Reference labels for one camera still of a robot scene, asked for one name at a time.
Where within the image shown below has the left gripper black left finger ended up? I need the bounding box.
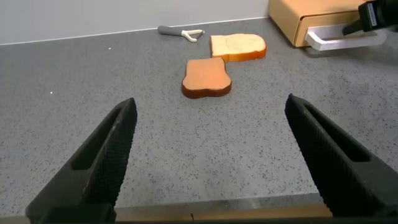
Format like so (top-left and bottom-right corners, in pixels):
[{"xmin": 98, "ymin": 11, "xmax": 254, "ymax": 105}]
[{"xmin": 25, "ymin": 97, "xmax": 138, "ymax": 224}]

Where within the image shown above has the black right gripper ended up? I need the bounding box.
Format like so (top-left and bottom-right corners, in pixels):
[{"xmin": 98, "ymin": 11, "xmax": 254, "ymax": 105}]
[{"xmin": 341, "ymin": 0, "xmax": 398, "ymax": 36}]

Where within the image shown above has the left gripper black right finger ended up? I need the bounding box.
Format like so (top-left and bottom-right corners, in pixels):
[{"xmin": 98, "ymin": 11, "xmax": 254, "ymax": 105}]
[{"xmin": 284, "ymin": 93, "xmax": 398, "ymax": 218}]

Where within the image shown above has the white peeler with grey handle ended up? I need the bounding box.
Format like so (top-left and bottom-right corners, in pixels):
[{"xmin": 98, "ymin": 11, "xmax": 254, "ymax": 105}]
[{"xmin": 157, "ymin": 25, "xmax": 206, "ymax": 44}]

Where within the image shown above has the yellow drawer cabinet shell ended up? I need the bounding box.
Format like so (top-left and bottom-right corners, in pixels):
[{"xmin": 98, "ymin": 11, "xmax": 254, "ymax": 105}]
[{"xmin": 269, "ymin": 0, "xmax": 368, "ymax": 48}]

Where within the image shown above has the yellow drawer with white handle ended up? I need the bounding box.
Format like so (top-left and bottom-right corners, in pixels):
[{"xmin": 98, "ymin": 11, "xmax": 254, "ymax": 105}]
[{"xmin": 294, "ymin": 11, "xmax": 388, "ymax": 52}]

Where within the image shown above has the brown toast slice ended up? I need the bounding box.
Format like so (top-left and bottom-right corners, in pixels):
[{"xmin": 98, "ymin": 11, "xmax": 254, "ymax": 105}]
[{"xmin": 181, "ymin": 57, "xmax": 233, "ymax": 100}]

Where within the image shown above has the white bread slice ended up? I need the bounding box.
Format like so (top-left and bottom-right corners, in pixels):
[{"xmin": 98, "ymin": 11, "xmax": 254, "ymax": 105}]
[{"xmin": 210, "ymin": 33, "xmax": 268, "ymax": 63}]

